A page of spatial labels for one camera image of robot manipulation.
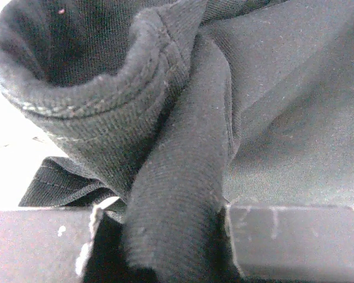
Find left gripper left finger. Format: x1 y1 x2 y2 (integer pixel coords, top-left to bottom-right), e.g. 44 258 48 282
0 208 122 282

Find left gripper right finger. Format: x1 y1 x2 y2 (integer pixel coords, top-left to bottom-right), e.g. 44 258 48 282
224 203 354 280

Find black t shirt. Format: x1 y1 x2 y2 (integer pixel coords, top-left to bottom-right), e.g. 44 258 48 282
0 1 354 282

